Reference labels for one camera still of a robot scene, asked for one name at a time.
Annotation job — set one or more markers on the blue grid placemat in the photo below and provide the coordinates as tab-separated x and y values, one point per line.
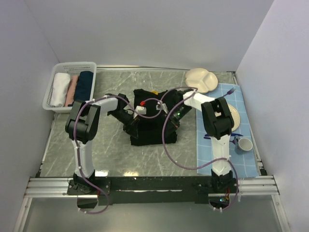
244	162

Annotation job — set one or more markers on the navy rolled t-shirt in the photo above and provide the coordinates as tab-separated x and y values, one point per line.
83	87

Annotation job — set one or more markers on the white plastic basket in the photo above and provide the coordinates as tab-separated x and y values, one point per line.
71	68

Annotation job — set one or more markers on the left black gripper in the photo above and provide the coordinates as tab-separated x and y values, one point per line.
131	127

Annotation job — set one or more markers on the pink rolled t-shirt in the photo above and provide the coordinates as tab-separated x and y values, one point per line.
71	90

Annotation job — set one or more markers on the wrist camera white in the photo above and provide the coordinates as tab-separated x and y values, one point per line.
162	107
141	109

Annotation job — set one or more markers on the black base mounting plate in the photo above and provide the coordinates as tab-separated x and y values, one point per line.
151	189

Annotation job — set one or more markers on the cream divided dish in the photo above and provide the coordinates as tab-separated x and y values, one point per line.
201	79

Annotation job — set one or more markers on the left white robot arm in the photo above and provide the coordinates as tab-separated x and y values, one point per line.
82	127

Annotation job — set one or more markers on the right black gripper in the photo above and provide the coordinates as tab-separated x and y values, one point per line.
173	123

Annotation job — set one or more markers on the purple plastic knife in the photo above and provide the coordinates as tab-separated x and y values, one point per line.
206	136

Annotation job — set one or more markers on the purple plastic fork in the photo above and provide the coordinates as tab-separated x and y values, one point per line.
229	92

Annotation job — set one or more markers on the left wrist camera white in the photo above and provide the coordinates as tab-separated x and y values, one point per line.
141	109

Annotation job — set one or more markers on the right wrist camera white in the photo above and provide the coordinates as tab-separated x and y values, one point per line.
162	107

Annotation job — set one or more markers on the cream and blue plate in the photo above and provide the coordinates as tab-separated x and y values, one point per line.
235	116

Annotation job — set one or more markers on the white rolled t-shirt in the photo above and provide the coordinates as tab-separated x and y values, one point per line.
60	87

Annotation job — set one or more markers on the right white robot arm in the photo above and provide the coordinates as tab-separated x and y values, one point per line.
218	124

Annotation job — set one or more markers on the blue grey cup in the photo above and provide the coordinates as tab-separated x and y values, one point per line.
244	145

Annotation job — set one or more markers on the black daisy t-shirt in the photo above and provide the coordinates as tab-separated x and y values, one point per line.
150	130

